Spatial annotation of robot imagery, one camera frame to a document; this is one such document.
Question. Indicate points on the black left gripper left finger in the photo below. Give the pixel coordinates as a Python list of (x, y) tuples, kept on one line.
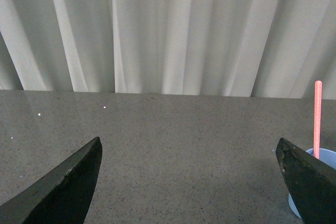
[(63, 195)]

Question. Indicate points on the light blue plastic cup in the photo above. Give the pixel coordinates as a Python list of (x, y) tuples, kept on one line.
[(326, 156)]

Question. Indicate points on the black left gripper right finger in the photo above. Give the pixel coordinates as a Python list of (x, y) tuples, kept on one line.
[(310, 182)]

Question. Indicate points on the white pleated curtain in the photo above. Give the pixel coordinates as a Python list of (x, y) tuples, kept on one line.
[(241, 48)]

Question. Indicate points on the pink chopstick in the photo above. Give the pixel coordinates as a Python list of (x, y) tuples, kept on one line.
[(317, 118)]

